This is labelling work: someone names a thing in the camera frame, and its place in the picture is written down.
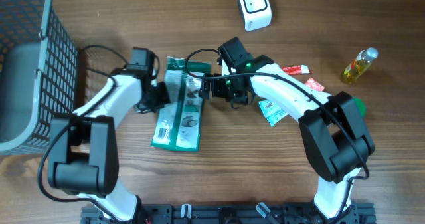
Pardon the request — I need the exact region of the red Nescafe sachet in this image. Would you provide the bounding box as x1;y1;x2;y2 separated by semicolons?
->
282;65;310;75

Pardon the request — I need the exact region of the yellow liquid bottle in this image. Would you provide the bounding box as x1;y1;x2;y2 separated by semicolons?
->
341;47;379;84

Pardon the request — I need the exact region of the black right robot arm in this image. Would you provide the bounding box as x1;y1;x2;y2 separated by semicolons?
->
199;37;375;223

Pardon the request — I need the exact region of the grey mesh basket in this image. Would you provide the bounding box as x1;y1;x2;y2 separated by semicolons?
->
1;0;79;155

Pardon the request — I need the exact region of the teal small packet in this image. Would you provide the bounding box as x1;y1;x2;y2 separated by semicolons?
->
259;100;288;127

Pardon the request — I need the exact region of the green 3M package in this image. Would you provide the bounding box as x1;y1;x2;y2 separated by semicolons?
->
151;56;211;152

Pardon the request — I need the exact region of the white barcode scanner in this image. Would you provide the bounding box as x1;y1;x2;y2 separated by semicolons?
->
238;0;272;31

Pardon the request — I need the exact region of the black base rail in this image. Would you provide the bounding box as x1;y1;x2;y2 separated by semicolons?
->
80;201;377;224

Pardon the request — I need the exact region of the green lid jar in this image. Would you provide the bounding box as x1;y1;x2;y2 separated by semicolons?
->
353;97;367;117

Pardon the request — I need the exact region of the red tissue pack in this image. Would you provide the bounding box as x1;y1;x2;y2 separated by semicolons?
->
305;78;325;92

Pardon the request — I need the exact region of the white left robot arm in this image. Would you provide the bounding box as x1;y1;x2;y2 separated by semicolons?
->
41;47;169;223

